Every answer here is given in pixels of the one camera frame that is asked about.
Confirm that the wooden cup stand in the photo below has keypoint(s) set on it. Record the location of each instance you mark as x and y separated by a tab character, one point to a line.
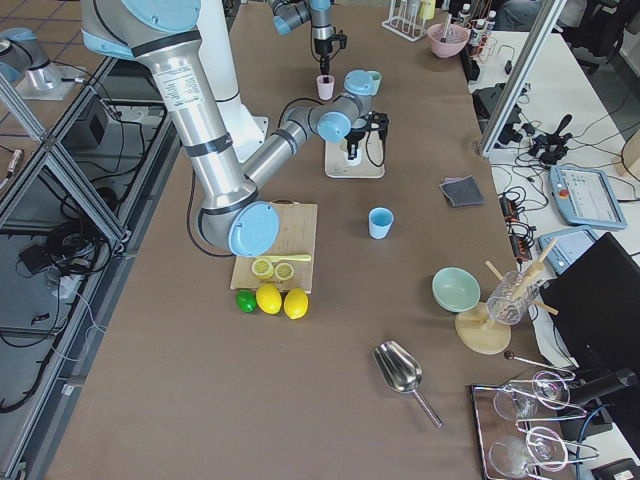
486	336

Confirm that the white wire rack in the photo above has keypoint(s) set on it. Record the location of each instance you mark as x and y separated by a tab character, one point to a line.
408	18

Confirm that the whole lemon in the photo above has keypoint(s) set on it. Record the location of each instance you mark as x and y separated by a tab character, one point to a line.
269	299
296	304

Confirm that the clear textured glass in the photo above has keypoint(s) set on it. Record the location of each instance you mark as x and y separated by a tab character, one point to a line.
511	300

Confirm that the black wine glass rack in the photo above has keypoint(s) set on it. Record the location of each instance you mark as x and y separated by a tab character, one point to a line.
518	427

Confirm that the steel muddler black tip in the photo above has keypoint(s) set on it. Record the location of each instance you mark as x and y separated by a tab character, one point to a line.
445	29

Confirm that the steel ice scoop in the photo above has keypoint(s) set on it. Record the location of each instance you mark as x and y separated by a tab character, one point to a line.
403	373

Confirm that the upper lemon slice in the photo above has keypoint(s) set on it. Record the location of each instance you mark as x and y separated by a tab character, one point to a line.
262	269

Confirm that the aluminium camera post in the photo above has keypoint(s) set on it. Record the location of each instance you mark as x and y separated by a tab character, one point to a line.
532	47

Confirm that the cream rabbit tray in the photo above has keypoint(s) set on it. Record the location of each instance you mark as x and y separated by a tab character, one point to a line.
368	162

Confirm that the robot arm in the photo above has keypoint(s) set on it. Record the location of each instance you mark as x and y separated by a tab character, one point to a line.
185	45
289	15

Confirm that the lower lemon slice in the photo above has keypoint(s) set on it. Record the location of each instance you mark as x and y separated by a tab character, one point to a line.
284	271

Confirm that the lemon slice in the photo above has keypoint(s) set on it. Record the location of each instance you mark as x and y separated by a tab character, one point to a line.
284	271
262	269

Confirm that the green cup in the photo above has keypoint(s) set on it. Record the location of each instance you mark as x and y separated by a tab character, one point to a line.
376	78

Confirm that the pink ice bowl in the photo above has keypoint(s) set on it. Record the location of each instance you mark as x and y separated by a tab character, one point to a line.
449	44

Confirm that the grey folded cloth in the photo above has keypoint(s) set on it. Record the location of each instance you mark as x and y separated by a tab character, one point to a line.
461	191

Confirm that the black laptop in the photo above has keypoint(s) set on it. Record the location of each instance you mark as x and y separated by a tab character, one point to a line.
597	299

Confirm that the teach pendant tablet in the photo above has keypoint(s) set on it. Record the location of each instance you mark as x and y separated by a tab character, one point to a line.
585	197

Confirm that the green bowl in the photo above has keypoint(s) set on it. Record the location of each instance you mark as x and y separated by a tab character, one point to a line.
455	289

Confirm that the green lime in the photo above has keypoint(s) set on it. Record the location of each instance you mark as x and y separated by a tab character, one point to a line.
246	301

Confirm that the yellow plastic knife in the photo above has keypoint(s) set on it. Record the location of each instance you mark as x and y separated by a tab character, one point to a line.
292	257

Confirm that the upper whole lemon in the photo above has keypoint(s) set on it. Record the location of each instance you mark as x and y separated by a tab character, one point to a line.
296	304

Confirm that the lower wine glass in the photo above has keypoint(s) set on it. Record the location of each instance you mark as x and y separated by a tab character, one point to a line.
539	451

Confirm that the lower whole lemon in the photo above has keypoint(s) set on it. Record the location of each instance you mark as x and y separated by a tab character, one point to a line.
269	299

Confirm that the upper wine glass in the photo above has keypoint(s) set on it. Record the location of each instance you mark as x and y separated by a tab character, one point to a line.
521	399

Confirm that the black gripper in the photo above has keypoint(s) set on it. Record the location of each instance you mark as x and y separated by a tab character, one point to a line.
353	138
322	44

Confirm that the blue cup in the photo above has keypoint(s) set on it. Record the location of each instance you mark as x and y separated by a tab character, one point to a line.
380	221

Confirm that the pink cup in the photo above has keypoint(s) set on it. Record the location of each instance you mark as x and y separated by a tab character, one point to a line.
325	85

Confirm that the wooden cutting board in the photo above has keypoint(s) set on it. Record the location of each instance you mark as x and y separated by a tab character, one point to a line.
297	236

